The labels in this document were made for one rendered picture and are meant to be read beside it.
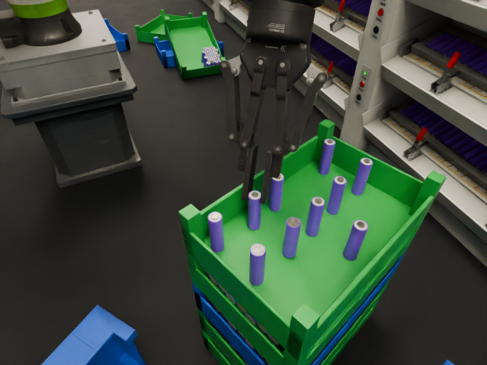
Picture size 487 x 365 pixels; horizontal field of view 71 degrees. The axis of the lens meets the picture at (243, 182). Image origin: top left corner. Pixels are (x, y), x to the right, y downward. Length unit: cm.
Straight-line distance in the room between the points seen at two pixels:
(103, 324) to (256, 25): 47
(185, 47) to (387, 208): 137
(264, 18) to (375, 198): 32
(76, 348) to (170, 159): 70
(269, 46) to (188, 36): 139
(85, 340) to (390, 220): 48
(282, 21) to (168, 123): 97
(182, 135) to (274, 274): 87
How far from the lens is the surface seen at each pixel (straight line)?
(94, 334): 59
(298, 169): 59
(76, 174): 114
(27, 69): 97
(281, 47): 42
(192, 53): 172
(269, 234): 49
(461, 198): 97
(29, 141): 141
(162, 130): 129
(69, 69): 97
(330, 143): 56
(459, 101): 91
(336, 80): 132
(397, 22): 102
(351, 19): 125
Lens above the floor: 71
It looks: 43 degrees down
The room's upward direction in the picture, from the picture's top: straight up
